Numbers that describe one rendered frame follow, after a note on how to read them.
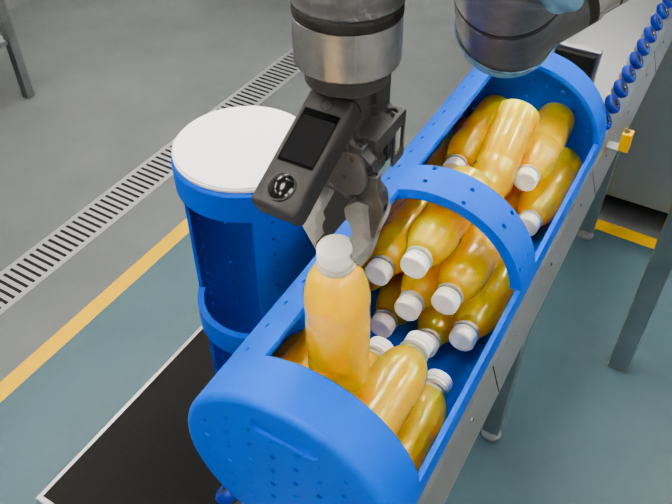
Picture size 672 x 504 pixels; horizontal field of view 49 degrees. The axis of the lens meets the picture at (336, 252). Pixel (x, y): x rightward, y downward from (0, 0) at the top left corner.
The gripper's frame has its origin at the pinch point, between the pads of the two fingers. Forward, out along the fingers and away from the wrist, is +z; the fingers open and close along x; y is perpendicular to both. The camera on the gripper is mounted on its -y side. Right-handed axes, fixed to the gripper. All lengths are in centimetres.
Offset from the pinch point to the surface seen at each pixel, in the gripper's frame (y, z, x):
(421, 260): 21.8, 19.2, -0.9
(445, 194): 29.6, 13.4, -0.5
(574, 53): 107, 29, 1
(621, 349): 122, 127, -31
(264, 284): 38, 57, 38
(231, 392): -10.9, 15.0, 6.9
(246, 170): 41, 33, 42
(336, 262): -1.7, -0.5, -1.0
